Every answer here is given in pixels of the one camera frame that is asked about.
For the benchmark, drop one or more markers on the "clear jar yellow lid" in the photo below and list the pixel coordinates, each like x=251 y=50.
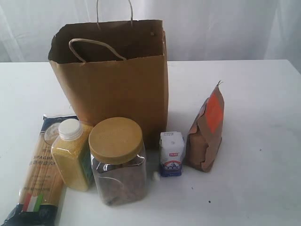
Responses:
x=118 y=160

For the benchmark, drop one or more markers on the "brown paper shopping bag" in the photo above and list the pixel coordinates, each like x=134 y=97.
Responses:
x=115 y=69

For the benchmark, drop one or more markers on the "yellow millet bottle white cap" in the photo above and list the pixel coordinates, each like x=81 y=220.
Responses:
x=71 y=154

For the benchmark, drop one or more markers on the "small white blue milk carton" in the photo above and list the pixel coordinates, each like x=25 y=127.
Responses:
x=172 y=153

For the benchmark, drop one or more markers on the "brown pouch with orange label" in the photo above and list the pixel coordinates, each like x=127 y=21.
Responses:
x=205 y=135

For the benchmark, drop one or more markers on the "small white ball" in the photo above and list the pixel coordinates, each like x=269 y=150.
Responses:
x=156 y=176

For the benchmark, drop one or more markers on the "spaghetti packet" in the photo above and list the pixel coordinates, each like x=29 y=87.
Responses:
x=41 y=193

